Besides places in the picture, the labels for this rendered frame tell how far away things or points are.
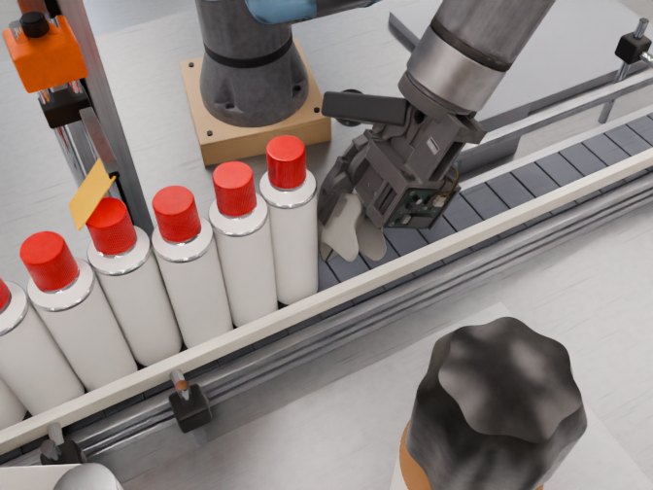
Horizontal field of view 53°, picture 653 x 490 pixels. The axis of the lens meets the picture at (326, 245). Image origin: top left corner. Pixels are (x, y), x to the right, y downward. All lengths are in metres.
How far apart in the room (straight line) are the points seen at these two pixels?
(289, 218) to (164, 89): 0.52
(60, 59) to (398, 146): 0.28
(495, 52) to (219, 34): 0.40
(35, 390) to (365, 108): 0.38
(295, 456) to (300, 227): 0.21
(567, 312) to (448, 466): 0.48
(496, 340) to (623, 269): 0.54
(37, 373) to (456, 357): 0.38
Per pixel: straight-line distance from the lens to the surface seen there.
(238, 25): 0.83
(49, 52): 0.51
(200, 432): 0.66
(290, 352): 0.69
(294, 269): 0.64
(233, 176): 0.54
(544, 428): 0.33
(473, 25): 0.53
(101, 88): 0.61
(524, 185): 0.85
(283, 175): 0.56
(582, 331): 0.79
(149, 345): 0.64
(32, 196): 0.95
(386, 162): 0.57
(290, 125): 0.90
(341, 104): 0.64
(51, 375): 0.62
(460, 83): 0.54
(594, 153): 0.92
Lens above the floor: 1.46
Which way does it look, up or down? 51 degrees down
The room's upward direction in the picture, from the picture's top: straight up
